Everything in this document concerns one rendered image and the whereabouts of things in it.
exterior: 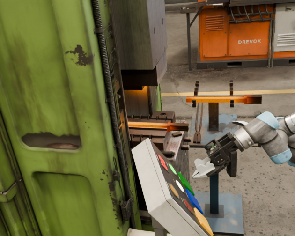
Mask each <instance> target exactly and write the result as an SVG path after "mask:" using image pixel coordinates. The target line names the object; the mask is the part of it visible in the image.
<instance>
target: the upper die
mask: <svg viewBox="0 0 295 236"><path fill-rule="evenodd" d="M166 71H167V61H166V51H164V53H163V55H162V56H161V58H160V60H159V61H158V63H157V64H156V66H155V67H154V69H153V70H121V75H122V82H123V86H158V85H159V83H160V82H161V80H162V78H163V76H164V74H165V72H166Z"/></svg>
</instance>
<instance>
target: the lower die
mask: <svg viewBox="0 0 295 236"><path fill-rule="evenodd" d="M169 121H171V120H166V121H165V120H156V119H149V120H148V119H131V118H128V122H149V123H168V122H169ZM129 132H130V137H131V134H132V133H133V134H134V138H133V136H132V140H133V147H134V148H135V147H136V146H137V145H139V144H140V135H141V134H143V138H142V137H141V142H143V141H144V140H145V139H147V138H149V136H150V134H151V135H152V139H151V138H150V139H151V141H152V142H153V143H154V144H155V145H156V147H157V148H158V149H159V150H163V151H165V150H166V148H167V145H168V144H167V143H168V142H169V140H170V136H171V134H172V131H170V132H167V128H162V127H141V126H129ZM129 142H130V148H132V143H131V139H130V140H129Z"/></svg>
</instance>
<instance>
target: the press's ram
mask: <svg viewBox="0 0 295 236"><path fill-rule="evenodd" d="M111 5H112V12H113V19H114V26H115V32H116V39H117V46H118V55H119V62H120V69H121V70H153V69H154V67H155V66H156V64H157V63H158V61H159V60H160V58H161V56H162V55H163V53H164V51H165V50H166V49H167V47H168V43H167V30H166V16H165V3H164V0H111Z"/></svg>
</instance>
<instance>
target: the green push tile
mask: <svg viewBox="0 0 295 236"><path fill-rule="evenodd" d="M178 174H179V177H180V179H181V181H182V183H183V185H184V187H185V188H186V189H188V190H189V191H190V193H191V194H192V195H193V196H194V195H195V194H194V192H193V190H192V188H191V186H190V184H189V182H188V181H187V180H186V179H185V178H184V177H183V175H182V174H181V173H180V172H179V173H178Z"/></svg>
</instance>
